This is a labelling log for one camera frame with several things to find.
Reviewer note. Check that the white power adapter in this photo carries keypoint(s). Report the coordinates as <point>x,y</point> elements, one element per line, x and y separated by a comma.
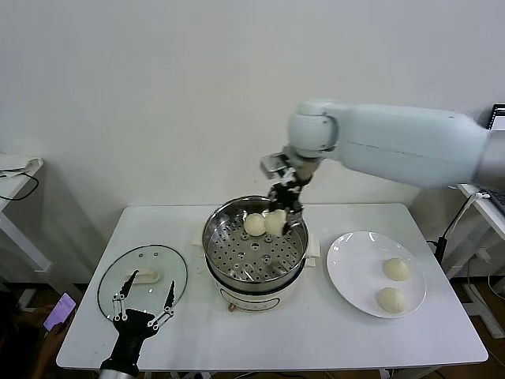
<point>483,255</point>

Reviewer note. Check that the white round plate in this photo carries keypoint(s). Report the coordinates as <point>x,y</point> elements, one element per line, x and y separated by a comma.
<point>347,260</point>

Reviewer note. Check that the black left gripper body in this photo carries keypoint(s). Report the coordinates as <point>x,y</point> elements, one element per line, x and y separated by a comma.
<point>132,325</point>

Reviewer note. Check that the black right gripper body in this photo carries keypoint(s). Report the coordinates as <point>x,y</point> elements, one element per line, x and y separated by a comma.
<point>288,197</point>

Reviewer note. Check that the open grey laptop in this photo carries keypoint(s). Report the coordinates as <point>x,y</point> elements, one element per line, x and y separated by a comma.
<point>498,118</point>

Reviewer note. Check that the white cloth bag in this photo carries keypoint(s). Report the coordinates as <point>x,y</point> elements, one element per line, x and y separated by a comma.
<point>19,163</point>

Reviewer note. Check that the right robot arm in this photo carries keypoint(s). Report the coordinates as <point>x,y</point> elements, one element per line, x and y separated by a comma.
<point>394,134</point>

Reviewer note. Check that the purple smartphone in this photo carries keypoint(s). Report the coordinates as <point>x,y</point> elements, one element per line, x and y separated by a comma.
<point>59,312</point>

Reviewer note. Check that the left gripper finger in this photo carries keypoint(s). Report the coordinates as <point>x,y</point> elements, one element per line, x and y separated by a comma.
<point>170,296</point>
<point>130,283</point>

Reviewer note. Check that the bystander hand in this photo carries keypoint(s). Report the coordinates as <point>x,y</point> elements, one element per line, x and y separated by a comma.
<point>58,328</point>

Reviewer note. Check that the white steamed baozi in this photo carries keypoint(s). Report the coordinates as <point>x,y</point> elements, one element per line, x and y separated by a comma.
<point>396,269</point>
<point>390,301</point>
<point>274,222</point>
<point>254,225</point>

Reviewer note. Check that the white side table with cloth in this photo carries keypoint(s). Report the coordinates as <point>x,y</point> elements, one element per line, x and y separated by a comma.
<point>12,187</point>

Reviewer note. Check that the white electric cooker base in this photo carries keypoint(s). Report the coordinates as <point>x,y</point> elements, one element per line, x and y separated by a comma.
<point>248,300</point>

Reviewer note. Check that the stainless steel steamer basket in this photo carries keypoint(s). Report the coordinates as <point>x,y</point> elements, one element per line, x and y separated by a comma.
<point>252,256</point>

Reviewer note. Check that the short black pole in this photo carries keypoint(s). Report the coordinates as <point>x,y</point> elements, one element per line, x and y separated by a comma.
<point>441,252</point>

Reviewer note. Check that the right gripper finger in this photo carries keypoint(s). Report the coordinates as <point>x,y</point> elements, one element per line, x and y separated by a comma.
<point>272,204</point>
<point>292,223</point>

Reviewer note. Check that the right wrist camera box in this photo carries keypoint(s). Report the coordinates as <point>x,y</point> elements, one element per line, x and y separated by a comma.
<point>274,163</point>

